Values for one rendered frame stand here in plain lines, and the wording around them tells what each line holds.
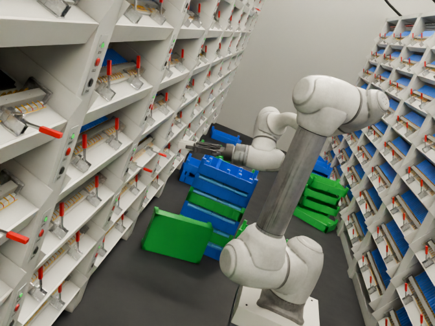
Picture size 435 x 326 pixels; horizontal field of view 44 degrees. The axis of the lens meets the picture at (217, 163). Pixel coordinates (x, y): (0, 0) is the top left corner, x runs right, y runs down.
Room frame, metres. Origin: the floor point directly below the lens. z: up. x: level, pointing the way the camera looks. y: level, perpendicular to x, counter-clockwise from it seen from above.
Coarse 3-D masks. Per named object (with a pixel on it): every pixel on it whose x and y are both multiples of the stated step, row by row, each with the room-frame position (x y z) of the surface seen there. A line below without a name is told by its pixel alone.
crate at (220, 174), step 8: (216, 160) 2.76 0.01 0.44; (200, 168) 2.56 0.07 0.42; (208, 168) 2.56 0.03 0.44; (224, 168) 2.76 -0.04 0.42; (232, 168) 2.76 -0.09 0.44; (208, 176) 2.56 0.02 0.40; (216, 176) 2.56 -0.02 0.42; (224, 176) 2.56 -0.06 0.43; (232, 176) 2.56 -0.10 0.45; (248, 176) 2.76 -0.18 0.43; (256, 176) 2.73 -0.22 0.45; (232, 184) 2.56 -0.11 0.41; (240, 184) 2.56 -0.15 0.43; (248, 184) 2.56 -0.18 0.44; (248, 192) 2.56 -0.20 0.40
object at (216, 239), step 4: (212, 232) 2.56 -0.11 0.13; (212, 236) 2.56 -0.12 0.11; (216, 236) 2.56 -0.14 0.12; (220, 236) 2.56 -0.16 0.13; (232, 236) 2.56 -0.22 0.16; (212, 240) 2.56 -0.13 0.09; (216, 240) 2.56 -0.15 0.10; (220, 240) 2.56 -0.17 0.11; (224, 240) 2.56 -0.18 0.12; (228, 240) 2.56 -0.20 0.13; (220, 244) 2.56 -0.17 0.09; (224, 244) 2.56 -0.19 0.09
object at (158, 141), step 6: (156, 138) 2.37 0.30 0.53; (162, 138) 2.37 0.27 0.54; (150, 144) 2.33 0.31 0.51; (156, 144) 2.37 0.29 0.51; (162, 144) 2.37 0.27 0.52; (156, 150) 2.32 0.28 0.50; (144, 156) 2.16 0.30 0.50; (138, 162) 2.05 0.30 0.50; (144, 162) 2.09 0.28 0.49; (138, 168) 1.99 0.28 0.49; (132, 174) 1.91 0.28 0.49; (126, 180) 1.77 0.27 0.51
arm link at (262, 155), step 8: (256, 136) 2.20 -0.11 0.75; (264, 136) 2.19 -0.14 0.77; (256, 144) 2.16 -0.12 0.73; (264, 144) 2.16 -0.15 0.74; (272, 144) 2.17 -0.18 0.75; (248, 152) 2.14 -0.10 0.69; (256, 152) 2.14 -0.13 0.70; (264, 152) 2.14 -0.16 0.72; (272, 152) 2.14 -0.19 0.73; (280, 152) 2.16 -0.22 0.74; (248, 160) 2.13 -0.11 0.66; (256, 160) 2.12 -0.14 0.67; (264, 160) 2.12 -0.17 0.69; (272, 160) 2.13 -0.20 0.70; (280, 160) 2.14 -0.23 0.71; (256, 168) 2.14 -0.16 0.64; (264, 168) 2.13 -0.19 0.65; (272, 168) 2.13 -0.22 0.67
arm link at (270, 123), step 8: (264, 112) 2.27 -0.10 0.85; (272, 112) 2.26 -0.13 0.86; (256, 120) 2.26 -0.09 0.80; (264, 120) 2.21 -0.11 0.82; (272, 120) 2.20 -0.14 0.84; (280, 120) 2.17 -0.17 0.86; (288, 120) 2.11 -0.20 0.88; (256, 128) 2.23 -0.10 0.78; (264, 128) 2.20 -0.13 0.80; (272, 128) 2.19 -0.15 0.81; (280, 128) 2.19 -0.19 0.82; (296, 128) 2.04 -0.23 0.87; (272, 136) 2.20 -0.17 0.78; (280, 136) 2.24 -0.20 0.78; (328, 136) 1.90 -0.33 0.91
